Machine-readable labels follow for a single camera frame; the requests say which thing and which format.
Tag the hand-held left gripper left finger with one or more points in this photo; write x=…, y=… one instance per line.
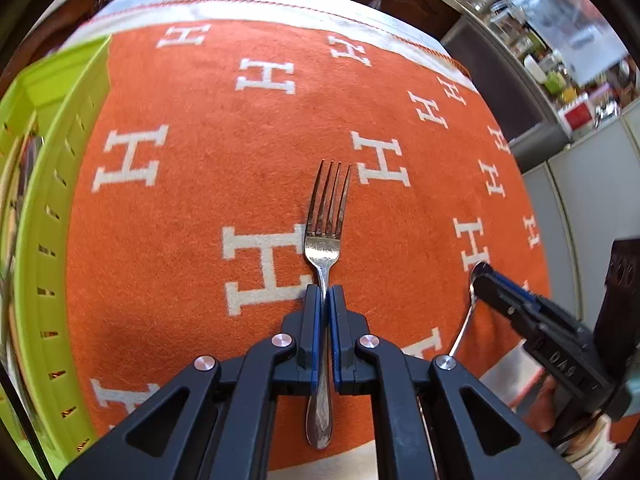
x=314, y=330

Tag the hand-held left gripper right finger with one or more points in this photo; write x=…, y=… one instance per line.
x=336, y=330

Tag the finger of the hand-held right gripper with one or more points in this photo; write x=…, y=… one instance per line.
x=525, y=296
x=505, y=305

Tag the small metal spoon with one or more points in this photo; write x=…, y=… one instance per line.
x=465, y=325

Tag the metal fork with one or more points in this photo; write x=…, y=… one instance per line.
x=322, y=250

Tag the green plastic utensil tray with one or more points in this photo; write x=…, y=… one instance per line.
x=55, y=160

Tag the pile of chopsticks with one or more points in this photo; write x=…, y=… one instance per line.
x=11, y=260

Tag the person's right forearm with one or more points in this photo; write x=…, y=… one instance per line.
x=592, y=461

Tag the person's right hand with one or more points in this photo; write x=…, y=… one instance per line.
x=545, y=405

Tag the white refrigerator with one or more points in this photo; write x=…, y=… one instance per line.
x=575, y=200

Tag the red labelled container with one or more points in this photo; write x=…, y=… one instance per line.
x=579, y=116

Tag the grey metal cabinet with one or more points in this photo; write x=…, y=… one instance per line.
x=500, y=85

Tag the green jar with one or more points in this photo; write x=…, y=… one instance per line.
x=555, y=81

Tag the white bowl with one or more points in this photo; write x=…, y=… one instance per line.
x=532, y=64

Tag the orange printed blanket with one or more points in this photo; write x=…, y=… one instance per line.
x=200, y=110

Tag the light blue tablecloth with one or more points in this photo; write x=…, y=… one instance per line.
x=325, y=10

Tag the silver foil wall sheet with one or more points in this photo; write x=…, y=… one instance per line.
x=575, y=15

